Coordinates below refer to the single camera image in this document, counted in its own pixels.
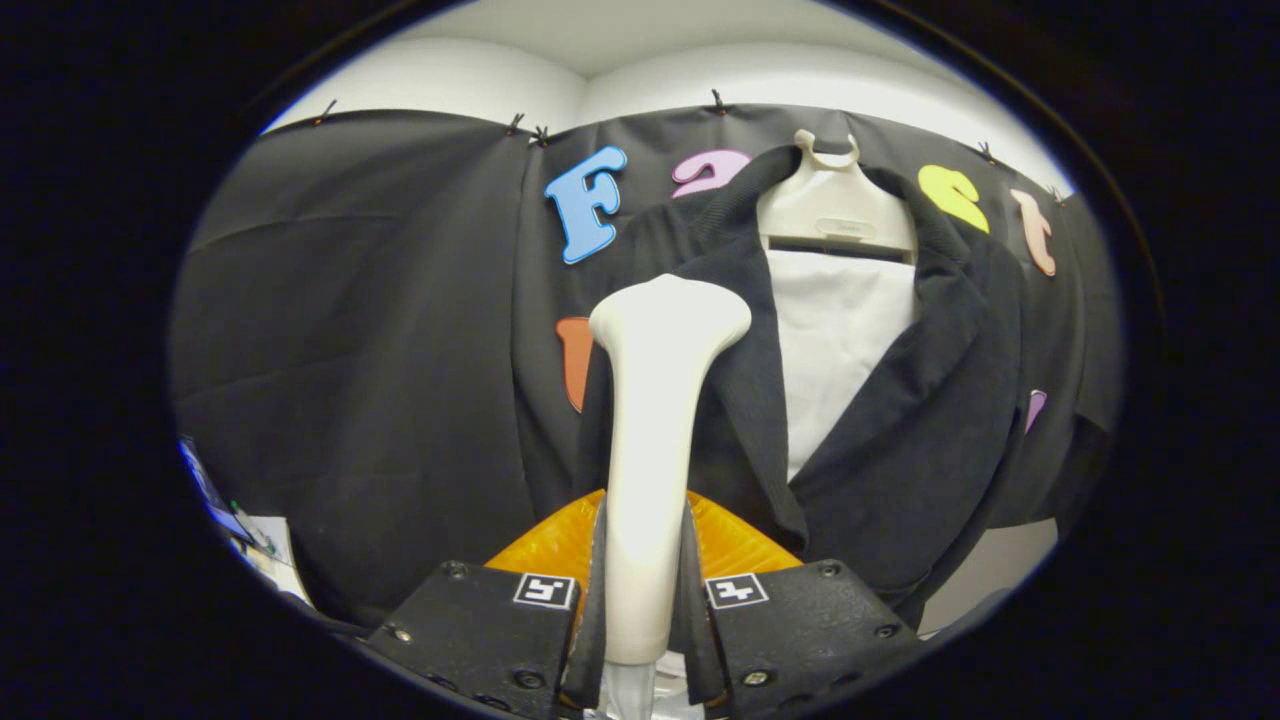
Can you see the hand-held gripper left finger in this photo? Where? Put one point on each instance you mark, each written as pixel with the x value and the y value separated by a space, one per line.
pixel 470 630

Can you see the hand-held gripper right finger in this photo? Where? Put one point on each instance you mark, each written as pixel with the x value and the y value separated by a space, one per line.
pixel 800 630

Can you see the black jacket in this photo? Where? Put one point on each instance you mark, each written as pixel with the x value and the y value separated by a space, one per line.
pixel 900 450

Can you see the white garment steamer wand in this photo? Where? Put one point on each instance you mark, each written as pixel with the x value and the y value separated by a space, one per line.
pixel 650 450

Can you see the grey cabinet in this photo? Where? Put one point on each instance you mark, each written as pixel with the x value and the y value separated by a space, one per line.
pixel 990 570

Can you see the cream plastic hanger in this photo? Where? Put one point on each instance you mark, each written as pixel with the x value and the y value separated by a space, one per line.
pixel 835 205

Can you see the row of black clips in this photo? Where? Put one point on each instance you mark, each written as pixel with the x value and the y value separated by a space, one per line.
pixel 716 101

